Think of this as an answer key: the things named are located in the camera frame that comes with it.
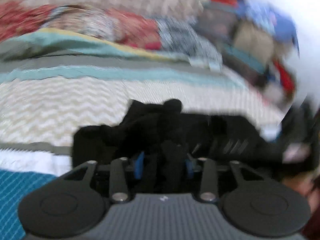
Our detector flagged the black pants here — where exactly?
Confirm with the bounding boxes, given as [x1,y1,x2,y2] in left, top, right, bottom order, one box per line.
[71,99,289,171]

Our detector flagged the patterned teal beige bedsheet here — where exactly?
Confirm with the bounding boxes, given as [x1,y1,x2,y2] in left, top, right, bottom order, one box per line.
[1,29,283,239]

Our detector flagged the red floral patchwork quilt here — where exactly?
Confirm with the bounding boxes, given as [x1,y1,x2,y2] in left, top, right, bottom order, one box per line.
[1,2,222,64]

